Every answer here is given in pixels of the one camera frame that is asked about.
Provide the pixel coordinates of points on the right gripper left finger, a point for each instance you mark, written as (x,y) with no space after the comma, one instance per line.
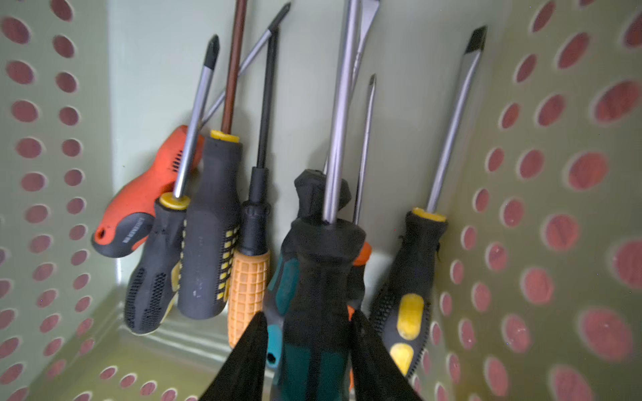
(242,375)

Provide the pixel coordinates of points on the large green black screwdriver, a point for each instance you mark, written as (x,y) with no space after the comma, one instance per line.
(316,326)

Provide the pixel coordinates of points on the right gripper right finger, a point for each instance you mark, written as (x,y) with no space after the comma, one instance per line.
(376,376)

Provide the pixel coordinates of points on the black yellow long screwdriver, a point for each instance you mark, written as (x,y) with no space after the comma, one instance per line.
(213,216)

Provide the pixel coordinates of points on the yellow orange handle screwdriver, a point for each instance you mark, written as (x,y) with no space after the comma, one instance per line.
(252,257)

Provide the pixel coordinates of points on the orange short screwdriver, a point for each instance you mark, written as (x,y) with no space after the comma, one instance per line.
(356,286)

